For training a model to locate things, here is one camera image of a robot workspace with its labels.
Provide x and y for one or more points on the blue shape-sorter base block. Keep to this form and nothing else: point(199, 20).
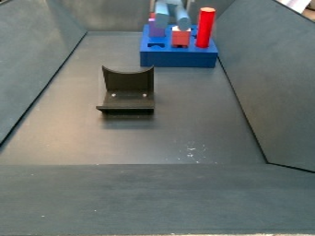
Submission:
point(159, 53)

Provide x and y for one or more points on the red hexagonal peg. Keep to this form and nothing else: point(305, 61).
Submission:
point(206, 19)

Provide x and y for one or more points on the purple peg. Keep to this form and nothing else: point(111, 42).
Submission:
point(155, 32)

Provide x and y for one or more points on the blue square-circle object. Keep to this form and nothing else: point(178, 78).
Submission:
point(171, 9)

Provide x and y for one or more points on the red pentagon peg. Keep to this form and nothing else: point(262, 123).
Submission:
point(179, 37)

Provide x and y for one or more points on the black curved fixture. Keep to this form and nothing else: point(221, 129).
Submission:
point(129, 91)

